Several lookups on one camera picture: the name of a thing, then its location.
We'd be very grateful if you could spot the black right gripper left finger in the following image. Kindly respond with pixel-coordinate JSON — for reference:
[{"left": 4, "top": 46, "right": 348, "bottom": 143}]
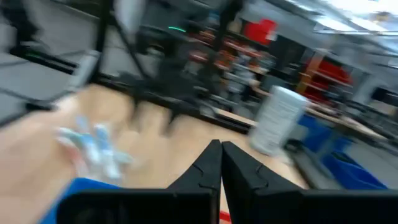
[{"left": 57, "top": 139, "right": 222, "bottom": 224}]

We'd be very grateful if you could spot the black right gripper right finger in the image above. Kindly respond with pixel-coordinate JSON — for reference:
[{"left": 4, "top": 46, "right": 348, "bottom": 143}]
[{"left": 221, "top": 141, "right": 398, "bottom": 224}]

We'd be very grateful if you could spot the blue white toothbrush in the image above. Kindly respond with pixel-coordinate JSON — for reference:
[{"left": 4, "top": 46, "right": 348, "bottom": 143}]
[{"left": 55, "top": 114, "right": 135, "bottom": 185}]

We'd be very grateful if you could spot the red plastic basket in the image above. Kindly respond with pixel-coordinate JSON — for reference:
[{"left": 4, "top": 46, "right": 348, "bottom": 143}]
[{"left": 219, "top": 210, "right": 233, "bottom": 223}]

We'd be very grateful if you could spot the blue plastic bin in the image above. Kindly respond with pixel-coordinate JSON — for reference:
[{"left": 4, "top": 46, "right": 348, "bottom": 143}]
[{"left": 297, "top": 114, "right": 389, "bottom": 191}]

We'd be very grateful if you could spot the blue plastic basket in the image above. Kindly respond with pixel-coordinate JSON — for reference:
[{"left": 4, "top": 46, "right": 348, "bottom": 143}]
[{"left": 39, "top": 177, "right": 121, "bottom": 224}]

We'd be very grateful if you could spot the white wipes canister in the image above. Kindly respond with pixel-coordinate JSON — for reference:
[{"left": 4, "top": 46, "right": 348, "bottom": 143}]
[{"left": 249, "top": 85, "right": 309, "bottom": 157}]

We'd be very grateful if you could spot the orange shelf with red bins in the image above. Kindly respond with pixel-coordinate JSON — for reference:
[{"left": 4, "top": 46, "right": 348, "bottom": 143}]
[{"left": 297, "top": 52, "right": 354, "bottom": 105}]

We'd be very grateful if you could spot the red storage bin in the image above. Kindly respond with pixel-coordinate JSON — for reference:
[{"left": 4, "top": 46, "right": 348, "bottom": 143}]
[{"left": 242, "top": 17, "right": 278, "bottom": 47}]

